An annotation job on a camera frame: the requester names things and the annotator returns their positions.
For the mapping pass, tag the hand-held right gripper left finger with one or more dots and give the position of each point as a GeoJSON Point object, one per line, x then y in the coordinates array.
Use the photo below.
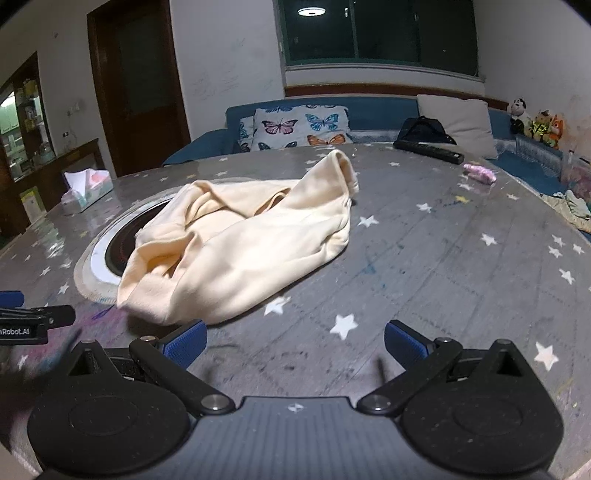
{"type": "Point", "coordinates": [187, 342]}

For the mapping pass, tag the yellow green plush toy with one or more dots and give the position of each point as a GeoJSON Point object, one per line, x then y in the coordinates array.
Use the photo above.
{"type": "Point", "coordinates": [539, 127]}

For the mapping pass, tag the cream pants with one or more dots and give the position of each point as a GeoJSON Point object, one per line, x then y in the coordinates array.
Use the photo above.
{"type": "Point", "coordinates": [258, 240]}

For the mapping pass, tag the green framed window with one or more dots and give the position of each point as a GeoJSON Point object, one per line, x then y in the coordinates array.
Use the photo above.
{"type": "Point", "coordinates": [392, 32]}

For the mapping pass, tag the black bag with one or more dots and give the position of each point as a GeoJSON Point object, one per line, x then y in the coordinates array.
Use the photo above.
{"type": "Point", "coordinates": [422, 131]}

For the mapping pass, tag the panda plush toy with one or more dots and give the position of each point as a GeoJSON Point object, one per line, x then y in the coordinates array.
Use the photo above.
{"type": "Point", "coordinates": [518, 114]}

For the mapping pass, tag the tissue box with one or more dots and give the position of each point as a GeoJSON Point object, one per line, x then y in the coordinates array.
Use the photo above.
{"type": "Point", "coordinates": [85, 189]}

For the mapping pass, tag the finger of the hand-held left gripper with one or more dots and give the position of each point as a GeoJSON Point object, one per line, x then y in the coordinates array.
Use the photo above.
{"type": "Point", "coordinates": [60, 314]}
{"type": "Point", "coordinates": [10, 298]}

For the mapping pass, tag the pink wrapped object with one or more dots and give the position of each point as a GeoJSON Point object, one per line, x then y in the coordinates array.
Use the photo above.
{"type": "Point", "coordinates": [480, 172]}

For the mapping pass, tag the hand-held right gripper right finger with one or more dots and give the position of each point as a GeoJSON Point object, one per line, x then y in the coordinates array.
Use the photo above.
{"type": "Point", "coordinates": [406, 342]}

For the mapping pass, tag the black remote control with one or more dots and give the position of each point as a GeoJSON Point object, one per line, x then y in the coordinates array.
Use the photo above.
{"type": "Point", "coordinates": [429, 150]}

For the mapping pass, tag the grey star-print tablecloth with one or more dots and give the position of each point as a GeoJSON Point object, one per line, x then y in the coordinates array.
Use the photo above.
{"type": "Point", "coordinates": [415, 277]}

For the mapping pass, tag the small butterfly print pillow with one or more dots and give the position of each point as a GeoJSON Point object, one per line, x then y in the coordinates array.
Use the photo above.
{"type": "Point", "coordinates": [244, 134]}

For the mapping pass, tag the dark wooden display cabinet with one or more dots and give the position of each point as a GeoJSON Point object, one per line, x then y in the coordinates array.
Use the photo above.
{"type": "Point", "coordinates": [27, 138]}

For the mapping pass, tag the pile of light clothes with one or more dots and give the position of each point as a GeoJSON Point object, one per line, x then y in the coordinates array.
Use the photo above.
{"type": "Point", "coordinates": [570, 207]}

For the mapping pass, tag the orange plush toy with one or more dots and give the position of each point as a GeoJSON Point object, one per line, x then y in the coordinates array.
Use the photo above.
{"type": "Point", "coordinates": [555, 131]}

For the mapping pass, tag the large butterfly print pillow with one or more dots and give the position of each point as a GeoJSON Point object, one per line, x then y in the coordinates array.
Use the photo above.
{"type": "Point", "coordinates": [300, 127]}

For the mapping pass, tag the round built-in hot plate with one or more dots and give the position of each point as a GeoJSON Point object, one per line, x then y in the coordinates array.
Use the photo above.
{"type": "Point", "coordinates": [117, 251]}

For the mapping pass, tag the dark wooden door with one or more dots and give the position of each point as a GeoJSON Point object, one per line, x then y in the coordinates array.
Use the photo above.
{"type": "Point", "coordinates": [138, 87]}

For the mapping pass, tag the beige pillow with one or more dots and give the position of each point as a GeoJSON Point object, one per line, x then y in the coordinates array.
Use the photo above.
{"type": "Point", "coordinates": [461, 124]}

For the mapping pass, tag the clear plastic container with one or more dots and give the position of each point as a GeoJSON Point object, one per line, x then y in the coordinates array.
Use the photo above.
{"type": "Point", "coordinates": [575, 171]}

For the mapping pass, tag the white wall outlet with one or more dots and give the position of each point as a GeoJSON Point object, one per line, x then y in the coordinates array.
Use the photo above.
{"type": "Point", "coordinates": [75, 109]}

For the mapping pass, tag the blue sofa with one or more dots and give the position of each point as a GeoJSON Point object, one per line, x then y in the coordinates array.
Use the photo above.
{"type": "Point", "coordinates": [378, 113]}

